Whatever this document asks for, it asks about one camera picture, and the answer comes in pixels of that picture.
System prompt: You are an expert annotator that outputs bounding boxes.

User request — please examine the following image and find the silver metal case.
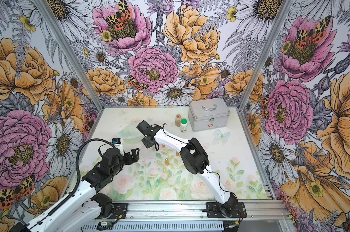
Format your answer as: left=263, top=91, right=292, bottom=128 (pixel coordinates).
left=188, top=98, right=231, bottom=132

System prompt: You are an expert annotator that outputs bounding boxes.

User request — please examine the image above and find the black corrugated cable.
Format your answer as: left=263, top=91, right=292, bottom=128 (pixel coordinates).
left=47, top=138, right=117, bottom=217

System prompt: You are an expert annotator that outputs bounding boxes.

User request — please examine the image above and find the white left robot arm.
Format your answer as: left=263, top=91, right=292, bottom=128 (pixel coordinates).
left=11, top=148, right=140, bottom=232

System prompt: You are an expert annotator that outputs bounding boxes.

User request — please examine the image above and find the aluminium corner post left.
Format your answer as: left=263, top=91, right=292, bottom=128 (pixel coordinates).
left=35, top=1, right=104, bottom=113

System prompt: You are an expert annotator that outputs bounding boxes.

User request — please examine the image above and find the amber glass jar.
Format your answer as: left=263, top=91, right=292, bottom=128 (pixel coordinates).
left=175, top=114, right=182, bottom=127

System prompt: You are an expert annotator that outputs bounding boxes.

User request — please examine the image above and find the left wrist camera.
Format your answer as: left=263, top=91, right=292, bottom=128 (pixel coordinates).
left=112, top=137, right=121, bottom=145

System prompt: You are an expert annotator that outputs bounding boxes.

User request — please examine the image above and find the aluminium corner post right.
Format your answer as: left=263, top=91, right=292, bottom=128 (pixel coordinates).
left=238, top=0, right=293, bottom=111

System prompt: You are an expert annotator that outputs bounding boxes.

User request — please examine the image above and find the green capped jar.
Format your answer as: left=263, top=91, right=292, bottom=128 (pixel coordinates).
left=180, top=119, right=187, bottom=132

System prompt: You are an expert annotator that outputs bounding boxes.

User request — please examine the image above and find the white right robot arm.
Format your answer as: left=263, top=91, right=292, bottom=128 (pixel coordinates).
left=136, top=120, right=242, bottom=219

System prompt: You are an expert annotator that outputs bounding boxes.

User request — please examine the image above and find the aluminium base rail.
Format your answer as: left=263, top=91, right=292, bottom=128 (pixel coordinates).
left=80, top=200, right=295, bottom=232

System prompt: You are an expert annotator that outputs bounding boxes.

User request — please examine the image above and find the aluminium corner post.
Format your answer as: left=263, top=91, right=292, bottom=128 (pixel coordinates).
left=35, top=1, right=104, bottom=113
left=238, top=0, right=293, bottom=111

